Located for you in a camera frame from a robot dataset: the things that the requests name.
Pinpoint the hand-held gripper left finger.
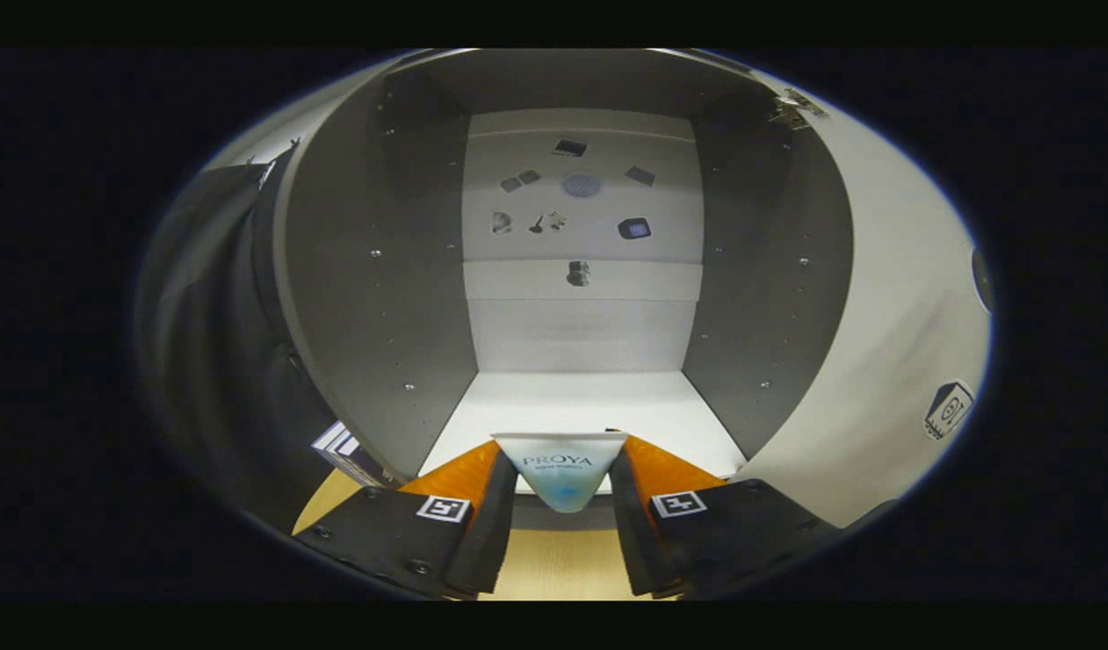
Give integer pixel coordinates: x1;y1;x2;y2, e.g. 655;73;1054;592
293;442;518;599

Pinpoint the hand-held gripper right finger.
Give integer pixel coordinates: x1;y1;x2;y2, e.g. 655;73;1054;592
610;435;843;599

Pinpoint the white and blue tube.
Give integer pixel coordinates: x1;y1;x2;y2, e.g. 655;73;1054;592
492;432;628;514

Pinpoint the dark blue book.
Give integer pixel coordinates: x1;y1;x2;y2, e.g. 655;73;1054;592
312;421;360;461
323;433;403;490

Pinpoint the dark grey cabinet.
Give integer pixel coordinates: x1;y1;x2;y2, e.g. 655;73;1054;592
274;49;857;506

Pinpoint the black backdrop cloth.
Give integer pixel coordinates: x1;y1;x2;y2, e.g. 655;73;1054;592
134;140;338;534

